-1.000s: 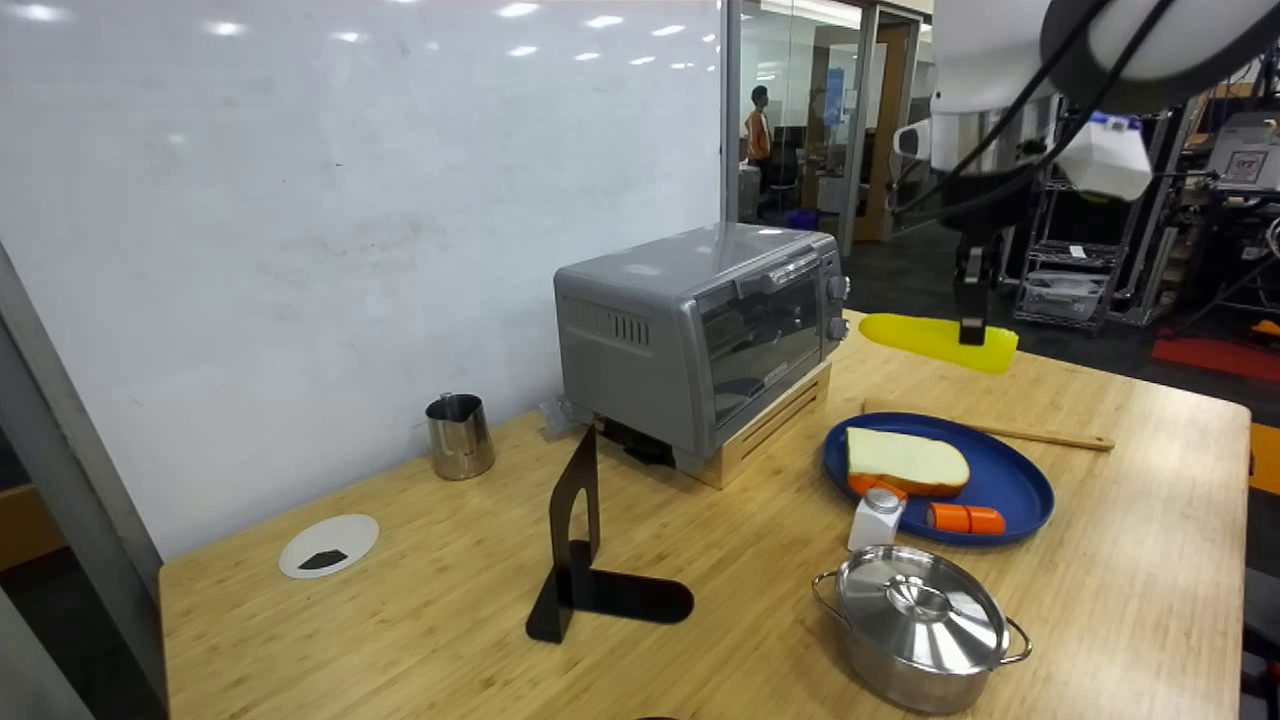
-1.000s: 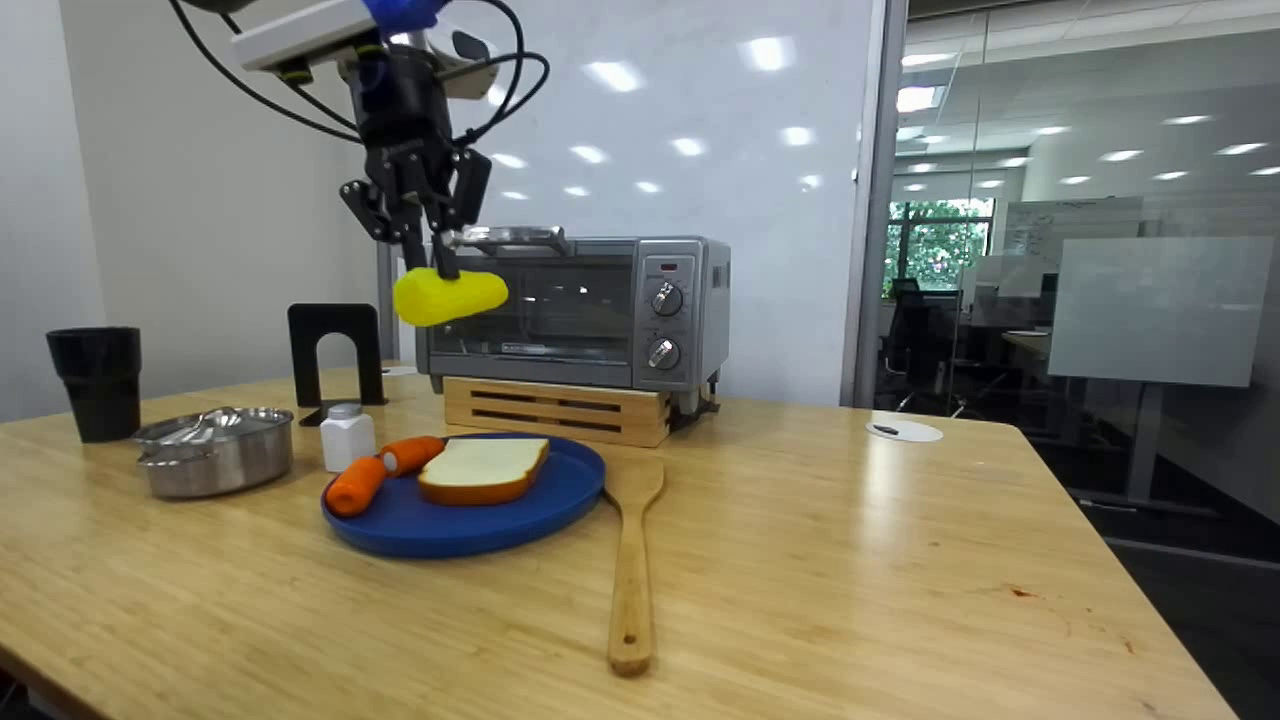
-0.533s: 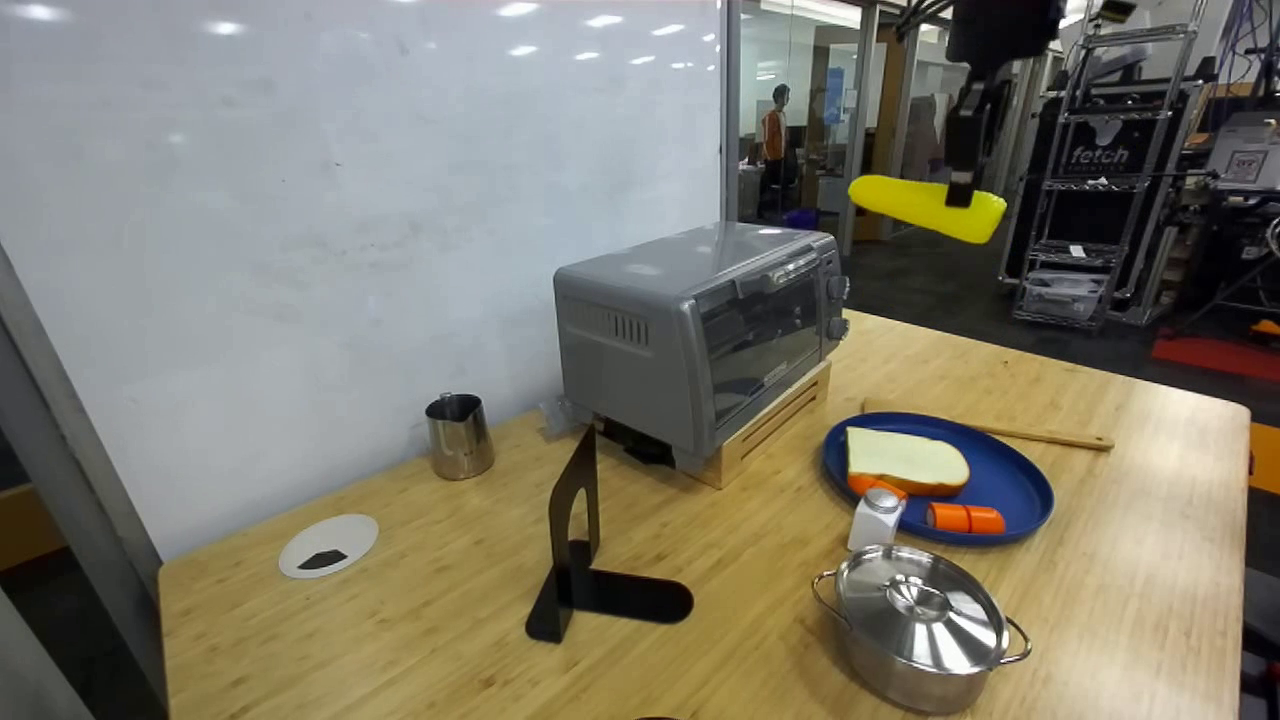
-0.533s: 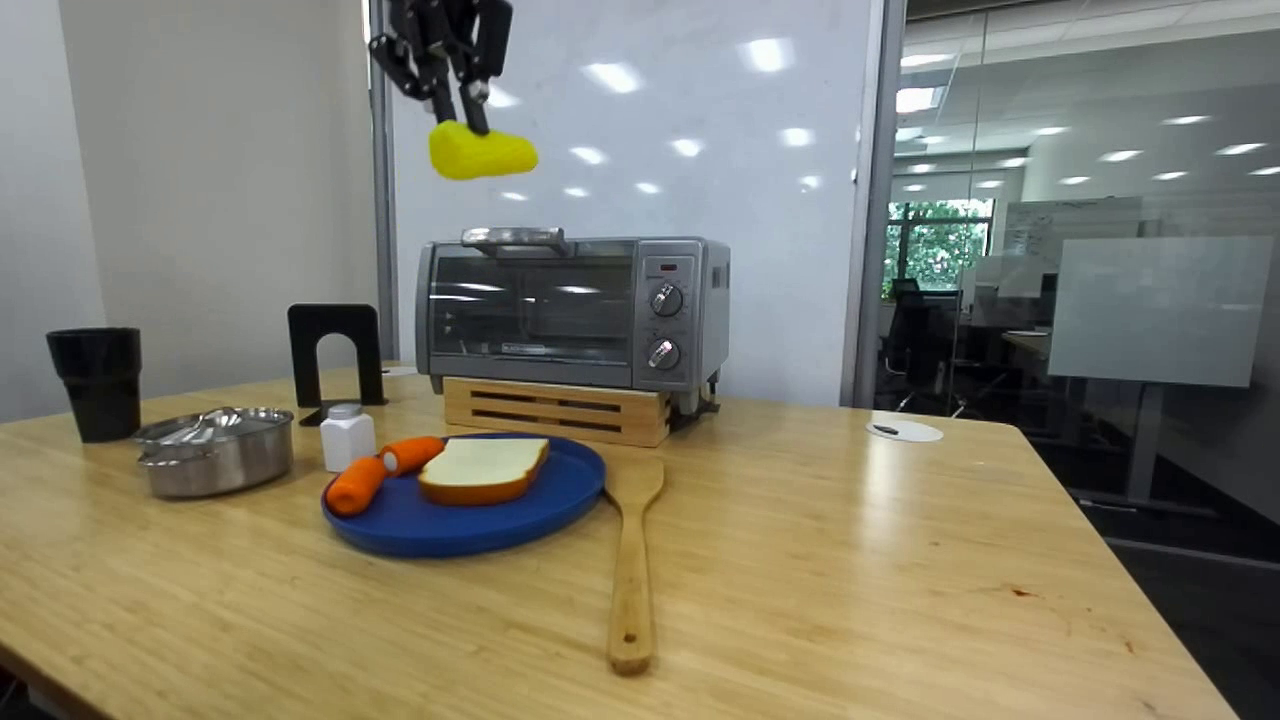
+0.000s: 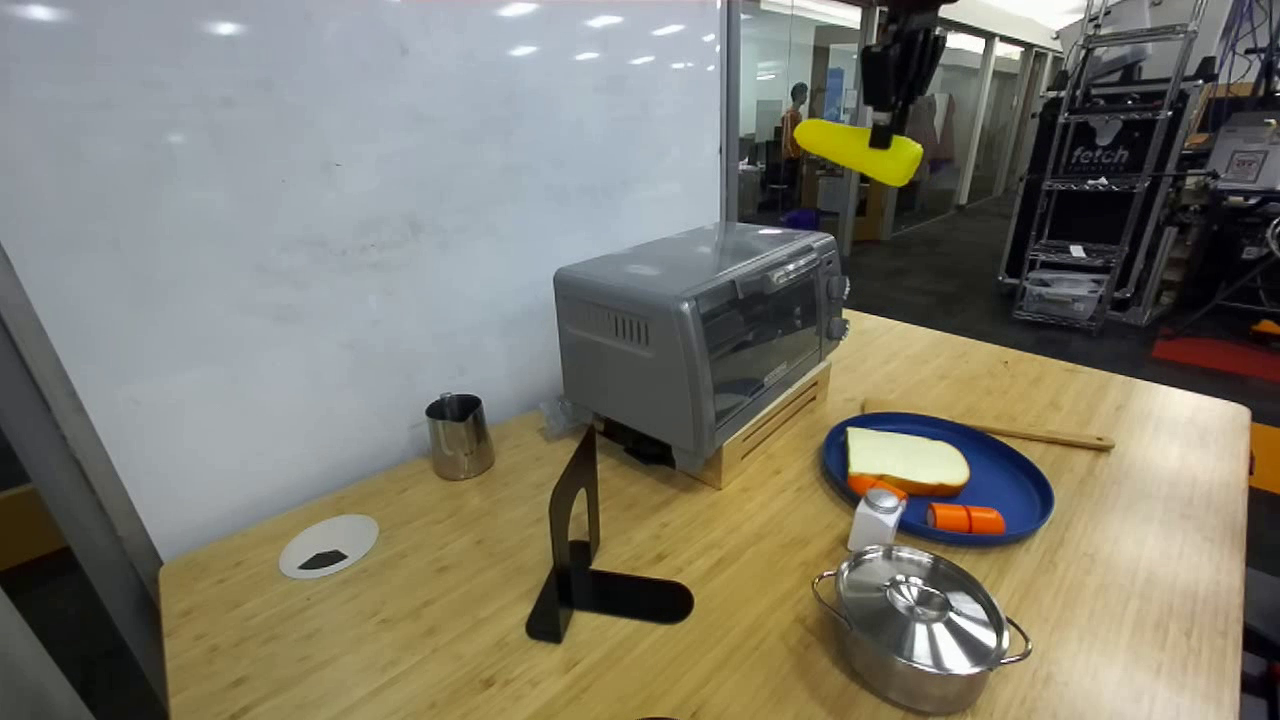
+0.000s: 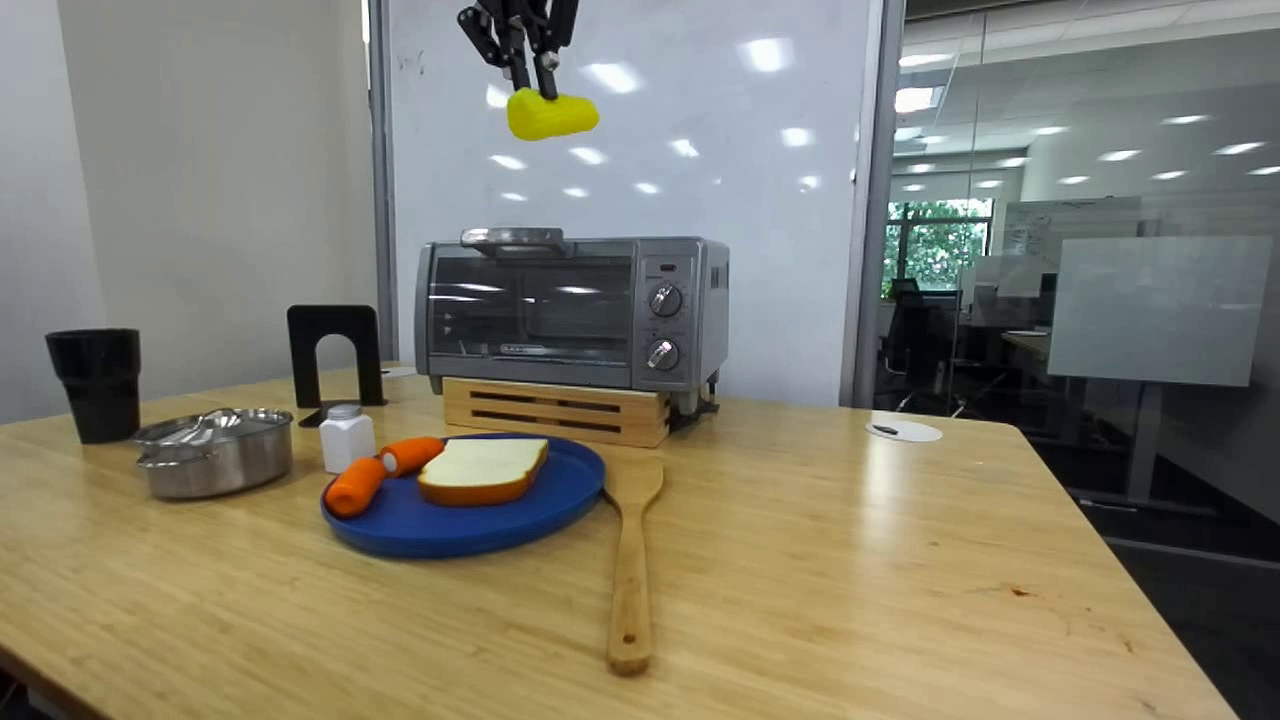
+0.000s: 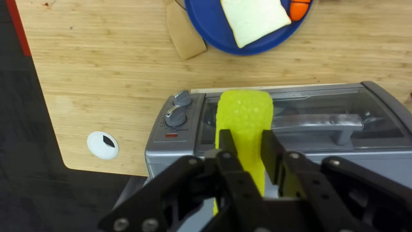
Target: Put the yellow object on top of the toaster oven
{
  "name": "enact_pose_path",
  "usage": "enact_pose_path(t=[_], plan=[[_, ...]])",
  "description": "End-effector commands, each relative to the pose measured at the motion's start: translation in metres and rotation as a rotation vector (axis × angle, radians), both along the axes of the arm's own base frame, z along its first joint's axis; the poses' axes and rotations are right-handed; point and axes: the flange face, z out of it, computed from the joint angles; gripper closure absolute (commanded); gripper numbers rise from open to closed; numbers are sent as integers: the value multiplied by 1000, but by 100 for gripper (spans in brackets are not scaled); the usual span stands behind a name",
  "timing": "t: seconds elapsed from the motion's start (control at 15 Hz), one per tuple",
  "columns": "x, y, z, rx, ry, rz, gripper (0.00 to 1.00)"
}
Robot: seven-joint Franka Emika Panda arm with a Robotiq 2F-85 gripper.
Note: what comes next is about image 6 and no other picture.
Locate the yellow banana toy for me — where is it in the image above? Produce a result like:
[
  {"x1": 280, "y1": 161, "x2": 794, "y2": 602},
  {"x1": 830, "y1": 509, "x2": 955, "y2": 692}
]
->
[{"x1": 505, "y1": 82, "x2": 602, "y2": 143}]

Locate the silver toaster oven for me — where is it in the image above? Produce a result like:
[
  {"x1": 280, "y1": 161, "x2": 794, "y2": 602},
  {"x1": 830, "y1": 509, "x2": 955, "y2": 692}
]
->
[{"x1": 413, "y1": 224, "x2": 737, "y2": 422}]

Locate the wooden slatted trivet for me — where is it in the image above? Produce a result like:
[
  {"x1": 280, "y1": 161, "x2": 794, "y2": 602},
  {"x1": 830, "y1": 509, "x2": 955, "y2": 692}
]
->
[{"x1": 440, "y1": 376, "x2": 674, "y2": 450}]

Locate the black metal bookend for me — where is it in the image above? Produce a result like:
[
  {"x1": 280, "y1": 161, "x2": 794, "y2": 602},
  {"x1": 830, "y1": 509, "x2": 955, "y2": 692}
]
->
[{"x1": 285, "y1": 301, "x2": 389, "y2": 412}]

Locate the toy bread slice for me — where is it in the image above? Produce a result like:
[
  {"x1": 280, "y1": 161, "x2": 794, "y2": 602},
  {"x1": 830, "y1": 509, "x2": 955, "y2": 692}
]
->
[{"x1": 413, "y1": 434, "x2": 552, "y2": 510}]

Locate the small white bottle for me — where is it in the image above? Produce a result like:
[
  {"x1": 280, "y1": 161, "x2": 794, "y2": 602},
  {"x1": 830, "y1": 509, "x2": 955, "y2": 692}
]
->
[{"x1": 317, "y1": 400, "x2": 378, "y2": 476}]

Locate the blue round plate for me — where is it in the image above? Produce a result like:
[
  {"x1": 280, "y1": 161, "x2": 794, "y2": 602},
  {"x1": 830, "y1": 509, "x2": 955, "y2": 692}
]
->
[{"x1": 318, "y1": 431, "x2": 607, "y2": 563}]

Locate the orange toy carrot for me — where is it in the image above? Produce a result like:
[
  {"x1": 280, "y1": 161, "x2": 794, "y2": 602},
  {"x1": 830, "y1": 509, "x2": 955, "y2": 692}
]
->
[{"x1": 318, "y1": 431, "x2": 446, "y2": 522}]

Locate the black office chair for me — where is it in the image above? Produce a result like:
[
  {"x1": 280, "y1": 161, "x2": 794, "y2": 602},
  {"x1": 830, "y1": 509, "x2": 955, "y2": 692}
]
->
[{"x1": 881, "y1": 276, "x2": 958, "y2": 415}]

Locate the metal bowl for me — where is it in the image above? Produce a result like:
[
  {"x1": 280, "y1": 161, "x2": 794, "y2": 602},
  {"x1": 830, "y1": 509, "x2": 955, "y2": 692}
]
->
[{"x1": 133, "y1": 403, "x2": 295, "y2": 502}]

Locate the wooden spatula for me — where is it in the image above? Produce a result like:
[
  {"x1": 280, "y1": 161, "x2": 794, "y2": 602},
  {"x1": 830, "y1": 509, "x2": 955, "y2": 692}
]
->
[{"x1": 590, "y1": 445, "x2": 672, "y2": 678}]

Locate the black cup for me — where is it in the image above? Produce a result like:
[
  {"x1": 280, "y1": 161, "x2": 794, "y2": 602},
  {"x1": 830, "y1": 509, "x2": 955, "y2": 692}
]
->
[{"x1": 42, "y1": 324, "x2": 145, "y2": 446}]

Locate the freestanding whiteboard on stand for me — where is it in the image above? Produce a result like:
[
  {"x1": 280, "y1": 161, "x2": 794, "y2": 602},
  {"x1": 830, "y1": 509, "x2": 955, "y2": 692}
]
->
[{"x1": 1045, "y1": 230, "x2": 1274, "y2": 509}]

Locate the large wall whiteboard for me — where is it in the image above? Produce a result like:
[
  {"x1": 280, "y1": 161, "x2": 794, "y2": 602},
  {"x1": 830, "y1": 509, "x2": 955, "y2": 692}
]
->
[{"x1": 368, "y1": 0, "x2": 888, "y2": 412}]

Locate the grey glass wall post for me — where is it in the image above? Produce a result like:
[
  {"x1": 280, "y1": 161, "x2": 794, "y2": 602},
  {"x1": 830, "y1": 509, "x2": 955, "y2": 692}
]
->
[{"x1": 835, "y1": 0, "x2": 913, "y2": 412}]

